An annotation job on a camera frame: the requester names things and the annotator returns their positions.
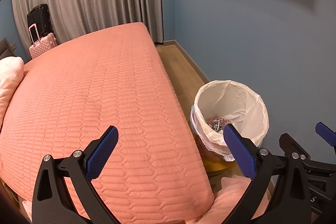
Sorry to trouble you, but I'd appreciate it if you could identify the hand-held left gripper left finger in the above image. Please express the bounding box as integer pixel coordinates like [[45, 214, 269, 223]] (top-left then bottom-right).
[[31, 125, 120, 224]]

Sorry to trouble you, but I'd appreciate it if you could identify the black suitcase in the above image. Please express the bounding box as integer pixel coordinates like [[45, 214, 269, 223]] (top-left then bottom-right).
[[27, 4, 54, 37]]

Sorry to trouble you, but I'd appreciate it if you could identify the bin with white plastic liner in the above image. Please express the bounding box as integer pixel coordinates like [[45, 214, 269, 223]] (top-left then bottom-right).
[[190, 80, 269, 161]]

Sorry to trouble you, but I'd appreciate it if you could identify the dark headboard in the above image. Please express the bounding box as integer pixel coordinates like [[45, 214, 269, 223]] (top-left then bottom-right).
[[0, 37, 16, 59]]

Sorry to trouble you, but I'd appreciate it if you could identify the pink suitcase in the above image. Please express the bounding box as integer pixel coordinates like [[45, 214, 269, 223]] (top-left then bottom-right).
[[28, 25, 58, 59]]

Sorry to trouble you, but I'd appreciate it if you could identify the pink pillow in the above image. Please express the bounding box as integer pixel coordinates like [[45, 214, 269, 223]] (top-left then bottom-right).
[[0, 56, 25, 125]]

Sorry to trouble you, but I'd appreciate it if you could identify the yellow plastic item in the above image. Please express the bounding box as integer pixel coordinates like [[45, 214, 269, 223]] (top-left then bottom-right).
[[205, 158, 238, 173]]

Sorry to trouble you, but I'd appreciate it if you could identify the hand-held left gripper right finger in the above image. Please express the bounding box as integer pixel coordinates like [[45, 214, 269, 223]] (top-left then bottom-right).
[[223, 123, 313, 224]]

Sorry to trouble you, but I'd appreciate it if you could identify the pink fleece blanket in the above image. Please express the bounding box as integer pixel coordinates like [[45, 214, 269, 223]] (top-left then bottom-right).
[[213, 175, 272, 224]]

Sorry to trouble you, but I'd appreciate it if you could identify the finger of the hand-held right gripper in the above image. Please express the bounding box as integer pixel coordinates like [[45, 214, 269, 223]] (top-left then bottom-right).
[[279, 133, 315, 169], [315, 122, 336, 147]]

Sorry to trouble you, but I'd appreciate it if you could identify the pink quilted bed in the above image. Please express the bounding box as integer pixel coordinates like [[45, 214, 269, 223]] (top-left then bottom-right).
[[0, 22, 216, 223]]

